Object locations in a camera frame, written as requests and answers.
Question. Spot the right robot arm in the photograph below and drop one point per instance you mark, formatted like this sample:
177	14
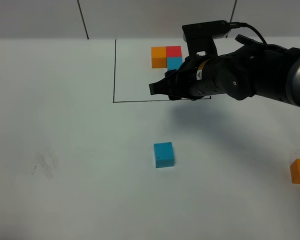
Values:
241	74

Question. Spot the blue template cube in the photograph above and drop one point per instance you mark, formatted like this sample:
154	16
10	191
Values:
174	63

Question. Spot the orange template cube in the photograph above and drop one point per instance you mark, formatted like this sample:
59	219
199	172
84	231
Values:
158	57

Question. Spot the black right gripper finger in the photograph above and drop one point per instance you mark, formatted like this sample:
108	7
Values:
169	86

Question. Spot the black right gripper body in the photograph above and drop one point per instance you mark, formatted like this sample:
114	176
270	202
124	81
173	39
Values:
207	76

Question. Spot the red template cube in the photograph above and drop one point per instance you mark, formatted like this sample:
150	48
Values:
173	51

